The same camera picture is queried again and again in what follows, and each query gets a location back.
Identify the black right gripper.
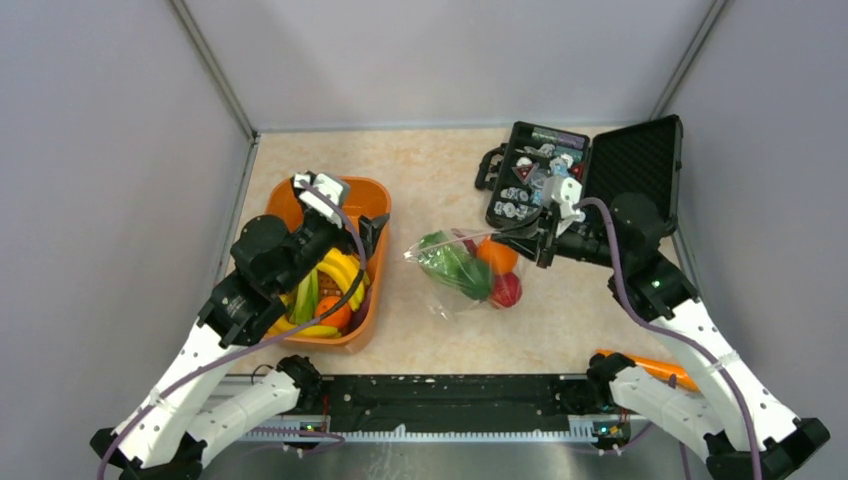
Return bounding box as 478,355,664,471
492,202,628,270

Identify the green lime toy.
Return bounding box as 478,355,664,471
457,259,494,301

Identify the orange plastic bin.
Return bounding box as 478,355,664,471
265,176,391,354

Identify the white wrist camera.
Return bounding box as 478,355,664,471
292,172,351,229
542,175,586,237

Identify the black poker chip case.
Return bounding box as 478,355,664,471
474,114,684,232

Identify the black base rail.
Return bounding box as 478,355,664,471
316,374,607,434

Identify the clear zip top bag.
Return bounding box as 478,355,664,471
404,228,525,319

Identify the yellow banana toy front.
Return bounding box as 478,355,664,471
264,316,342,339

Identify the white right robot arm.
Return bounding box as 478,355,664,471
494,192,831,479

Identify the red apple toy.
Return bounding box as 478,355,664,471
488,272,523,309

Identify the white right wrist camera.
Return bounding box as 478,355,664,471
542,175,586,237

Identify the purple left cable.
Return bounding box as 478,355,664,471
95,182,369,480

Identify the green napa cabbage toy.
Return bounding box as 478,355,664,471
416,231,480,290

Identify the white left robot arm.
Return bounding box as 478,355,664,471
90,207,389,479

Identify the orange fruit toy front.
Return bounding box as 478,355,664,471
315,296,352,332

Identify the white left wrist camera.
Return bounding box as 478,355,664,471
292,172,351,229

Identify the yellow banana bunch toy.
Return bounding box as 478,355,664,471
316,249,370,312

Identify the orange carrot toy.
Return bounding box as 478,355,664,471
587,349,699,392

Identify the orange fruit toy back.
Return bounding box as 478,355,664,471
476,237,519,275

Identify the purple cable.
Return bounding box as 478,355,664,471
95,182,369,480
574,197,764,480

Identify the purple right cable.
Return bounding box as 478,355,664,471
574,197,764,480

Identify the orange fruit toy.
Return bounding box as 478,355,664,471
315,296,352,332
476,237,519,275

